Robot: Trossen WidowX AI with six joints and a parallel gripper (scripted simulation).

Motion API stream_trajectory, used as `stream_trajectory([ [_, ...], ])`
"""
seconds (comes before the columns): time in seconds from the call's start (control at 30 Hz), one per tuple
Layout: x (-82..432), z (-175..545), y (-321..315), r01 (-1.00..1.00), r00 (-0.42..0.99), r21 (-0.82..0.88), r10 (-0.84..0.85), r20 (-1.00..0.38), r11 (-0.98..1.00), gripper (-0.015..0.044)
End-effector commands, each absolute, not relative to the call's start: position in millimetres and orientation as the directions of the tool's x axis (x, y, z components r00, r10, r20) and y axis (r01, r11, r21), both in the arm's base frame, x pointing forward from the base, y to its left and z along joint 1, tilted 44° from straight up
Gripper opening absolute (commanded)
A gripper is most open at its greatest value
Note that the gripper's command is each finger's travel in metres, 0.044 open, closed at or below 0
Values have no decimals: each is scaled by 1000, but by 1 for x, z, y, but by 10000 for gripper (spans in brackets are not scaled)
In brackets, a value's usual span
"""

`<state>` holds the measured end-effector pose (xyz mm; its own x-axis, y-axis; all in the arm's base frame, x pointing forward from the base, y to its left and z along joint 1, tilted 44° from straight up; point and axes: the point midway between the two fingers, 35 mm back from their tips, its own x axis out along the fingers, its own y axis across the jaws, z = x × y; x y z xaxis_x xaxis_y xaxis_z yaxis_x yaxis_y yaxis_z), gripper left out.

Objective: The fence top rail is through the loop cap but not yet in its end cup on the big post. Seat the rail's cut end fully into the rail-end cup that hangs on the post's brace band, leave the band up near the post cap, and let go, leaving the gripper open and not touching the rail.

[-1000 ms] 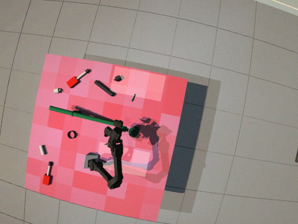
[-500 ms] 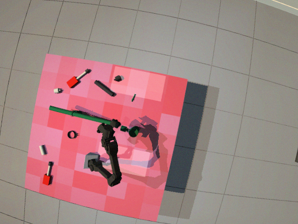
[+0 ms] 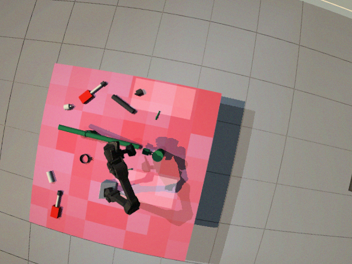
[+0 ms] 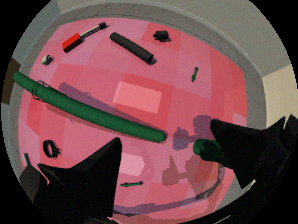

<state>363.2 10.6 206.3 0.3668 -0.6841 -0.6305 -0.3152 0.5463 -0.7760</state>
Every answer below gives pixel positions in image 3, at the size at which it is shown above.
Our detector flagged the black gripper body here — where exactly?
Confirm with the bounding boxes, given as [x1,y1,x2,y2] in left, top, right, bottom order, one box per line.
[117,145,137,158]

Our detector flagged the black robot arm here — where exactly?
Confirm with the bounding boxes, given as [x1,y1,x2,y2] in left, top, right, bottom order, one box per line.
[103,141,140,215]

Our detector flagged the short white cylinder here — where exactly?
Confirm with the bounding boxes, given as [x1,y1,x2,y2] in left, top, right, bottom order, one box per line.
[46,171,54,183]

